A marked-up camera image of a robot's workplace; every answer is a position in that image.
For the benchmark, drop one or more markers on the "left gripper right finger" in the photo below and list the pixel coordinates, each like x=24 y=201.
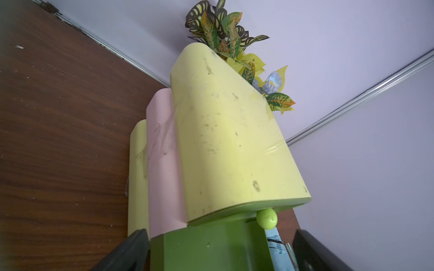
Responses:
x=311 y=255

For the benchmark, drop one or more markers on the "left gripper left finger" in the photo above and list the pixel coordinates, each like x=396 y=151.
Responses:
x=130 y=255

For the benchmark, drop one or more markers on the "light blue umbrella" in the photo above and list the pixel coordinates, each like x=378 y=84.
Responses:
x=279 y=255

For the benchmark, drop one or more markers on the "dark green drawer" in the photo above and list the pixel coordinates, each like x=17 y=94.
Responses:
x=232 y=246
x=247 y=211

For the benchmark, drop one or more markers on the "yellow-green drawer cabinet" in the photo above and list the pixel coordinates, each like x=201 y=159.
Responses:
x=210 y=141

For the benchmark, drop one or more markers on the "dark green top drawer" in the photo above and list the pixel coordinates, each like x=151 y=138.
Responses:
x=247 y=211

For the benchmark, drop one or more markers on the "artificial plant in vase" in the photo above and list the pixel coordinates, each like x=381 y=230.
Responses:
x=221 y=32

